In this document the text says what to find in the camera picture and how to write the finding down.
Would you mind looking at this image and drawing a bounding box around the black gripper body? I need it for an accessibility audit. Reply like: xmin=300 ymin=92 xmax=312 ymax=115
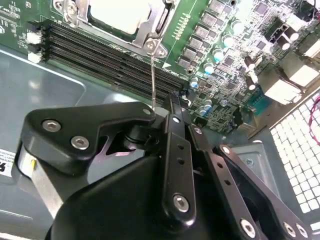
xmin=44 ymin=154 xmax=247 ymax=240

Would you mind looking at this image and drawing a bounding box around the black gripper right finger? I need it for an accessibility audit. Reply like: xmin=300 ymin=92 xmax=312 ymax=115
xmin=178 ymin=96 xmax=310 ymax=240

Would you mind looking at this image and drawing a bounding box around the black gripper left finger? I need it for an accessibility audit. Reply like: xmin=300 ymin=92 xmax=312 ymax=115
xmin=14 ymin=92 xmax=198 ymax=224

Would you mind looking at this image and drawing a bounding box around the wire locking lever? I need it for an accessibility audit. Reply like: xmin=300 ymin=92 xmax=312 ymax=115
xmin=149 ymin=46 xmax=158 ymax=113

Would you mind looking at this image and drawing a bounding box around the metal socket cover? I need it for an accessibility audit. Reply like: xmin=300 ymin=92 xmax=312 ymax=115
xmin=59 ymin=0 xmax=176 ymax=50

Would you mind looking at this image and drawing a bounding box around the silver CPU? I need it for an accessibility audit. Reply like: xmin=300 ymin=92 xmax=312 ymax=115
xmin=88 ymin=0 xmax=151 ymax=35

